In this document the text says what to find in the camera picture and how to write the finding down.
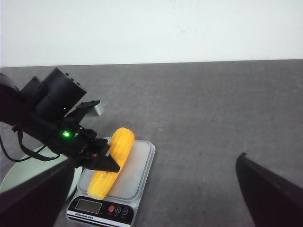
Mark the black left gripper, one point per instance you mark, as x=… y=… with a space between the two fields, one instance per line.
x=49 y=111

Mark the right gripper black right claw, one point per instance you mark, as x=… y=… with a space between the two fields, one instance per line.
x=272 y=200

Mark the right gripper black left claw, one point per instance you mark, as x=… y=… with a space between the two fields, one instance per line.
x=38 y=201

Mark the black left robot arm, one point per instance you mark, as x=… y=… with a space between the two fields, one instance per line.
x=6 y=104

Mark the pale green plate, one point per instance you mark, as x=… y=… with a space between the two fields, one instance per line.
x=23 y=171

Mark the silver digital kitchen scale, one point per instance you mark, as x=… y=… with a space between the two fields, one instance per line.
x=120 y=206

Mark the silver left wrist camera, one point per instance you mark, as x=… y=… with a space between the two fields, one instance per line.
x=95 y=108

